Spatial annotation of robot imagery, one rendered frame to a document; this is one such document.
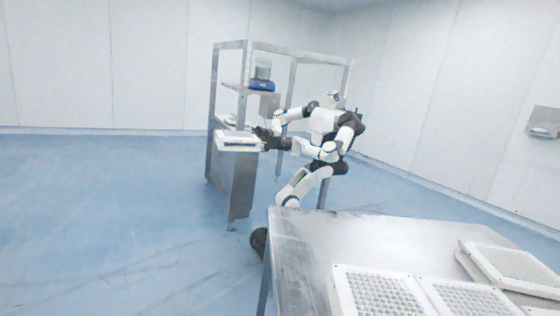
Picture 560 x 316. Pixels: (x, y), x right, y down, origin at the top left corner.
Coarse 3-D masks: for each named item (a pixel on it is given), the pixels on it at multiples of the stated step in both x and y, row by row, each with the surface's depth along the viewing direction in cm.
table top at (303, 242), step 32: (288, 224) 118; (320, 224) 122; (352, 224) 126; (384, 224) 131; (416, 224) 135; (448, 224) 141; (480, 224) 146; (288, 256) 97; (320, 256) 100; (352, 256) 103; (384, 256) 106; (416, 256) 109; (448, 256) 113; (288, 288) 83; (320, 288) 85
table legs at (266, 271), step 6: (264, 252) 137; (264, 258) 135; (264, 264) 135; (270, 264) 135; (264, 270) 136; (270, 270) 136; (264, 276) 137; (264, 282) 138; (264, 288) 139; (258, 294) 142; (264, 294) 140; (258, 300) 142; (264, 300) 141; (258, 306) 142; (264, 306) 142; (258, 312) 143; (264, 312) 143
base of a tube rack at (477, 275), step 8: (456, 256) 112; (464, 256) 109; (464, 264) 106; (472, 264) 105; (472, 272) 101; (480, 272) 101; (480, 280) 97; (488, 280) 97; (512, 296) 91; (520, 296) 92; (528, 296) 92; (520, 304) 90; (528, 304) 90; (536, 304) 89; (544, 304) 90; (552, 304) 91
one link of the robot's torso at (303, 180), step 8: (312, 160) 215; (304, 168) 211; (320, 168) 203; (328, 168) 203; (296, 176) 210; (304, 176) 210; (312, 176) 200; (320, 176) 202; (328, 176) 205; (288, 184) 208; (296, 184) 202; (304, 184) 203; (312, 184) 204; (280, 192) 207; (288, 192) 202; (296, 192) 203; (304, 192) 206; (280, 200) 202; (288, 200) 199
